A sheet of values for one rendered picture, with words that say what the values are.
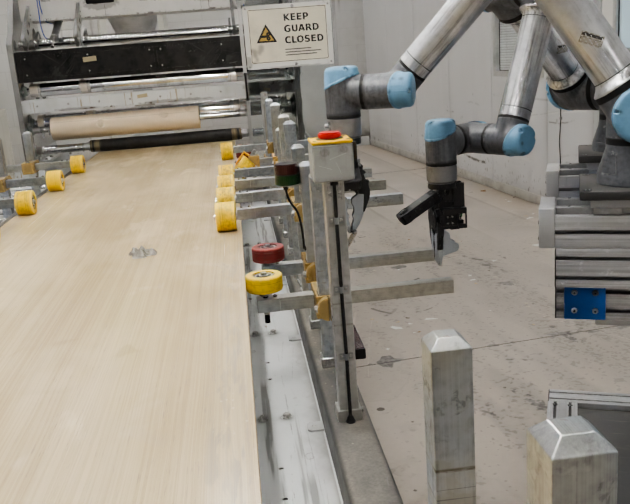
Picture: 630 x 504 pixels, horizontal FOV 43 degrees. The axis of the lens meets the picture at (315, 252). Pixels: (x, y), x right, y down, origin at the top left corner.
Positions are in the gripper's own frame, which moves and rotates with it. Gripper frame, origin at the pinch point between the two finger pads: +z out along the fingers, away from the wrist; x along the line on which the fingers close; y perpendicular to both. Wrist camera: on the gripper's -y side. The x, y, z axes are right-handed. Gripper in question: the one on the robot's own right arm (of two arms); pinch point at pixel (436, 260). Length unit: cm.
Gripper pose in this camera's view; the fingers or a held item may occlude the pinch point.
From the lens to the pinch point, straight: 203.2
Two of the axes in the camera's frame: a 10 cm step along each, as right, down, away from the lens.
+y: 9.9, -1.0, 0.8
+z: 0.8, 9.6, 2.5
